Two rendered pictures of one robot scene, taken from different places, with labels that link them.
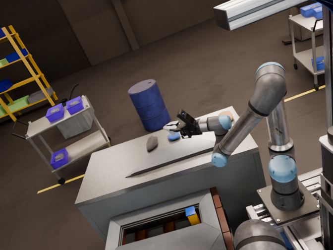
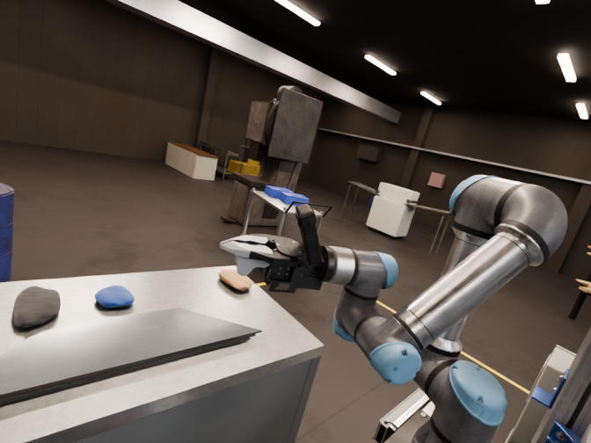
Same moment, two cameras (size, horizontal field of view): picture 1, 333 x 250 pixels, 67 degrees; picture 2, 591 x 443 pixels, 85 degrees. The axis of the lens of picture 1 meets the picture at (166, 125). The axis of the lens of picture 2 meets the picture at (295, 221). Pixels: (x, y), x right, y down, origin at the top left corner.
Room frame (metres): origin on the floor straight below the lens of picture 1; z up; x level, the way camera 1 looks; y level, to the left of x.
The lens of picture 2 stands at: (0.80, 0.36, 1.65)
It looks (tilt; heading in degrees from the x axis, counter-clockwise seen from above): 14 degrees down; 309
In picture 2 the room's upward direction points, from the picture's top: 14 degrees clockwise
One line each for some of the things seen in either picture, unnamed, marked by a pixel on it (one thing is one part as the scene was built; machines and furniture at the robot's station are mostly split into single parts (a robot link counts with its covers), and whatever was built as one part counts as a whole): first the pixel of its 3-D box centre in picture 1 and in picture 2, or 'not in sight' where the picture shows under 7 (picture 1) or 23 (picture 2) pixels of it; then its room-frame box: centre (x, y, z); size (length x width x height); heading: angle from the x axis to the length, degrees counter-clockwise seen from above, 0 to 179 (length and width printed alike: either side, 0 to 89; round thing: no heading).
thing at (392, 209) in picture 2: not in sight; (392, 210); (4.07, -7.17, 0.60); 2.64 x 0.63 x 1.19; 177
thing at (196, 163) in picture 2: not in sight; (190, 160); (9.63, -4.93, 0.34); 2.02 x 0.65 x 0.69; 176
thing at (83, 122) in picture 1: (74, 105); not in sight; (5.51, 1.72, 0.46); 0.98 x 0.76 x 0.91; 179
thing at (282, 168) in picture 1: (283, 172); (467, 401); (0.83, -0.41, 1.20); 0.13 x 0.12 x 0.14; 150
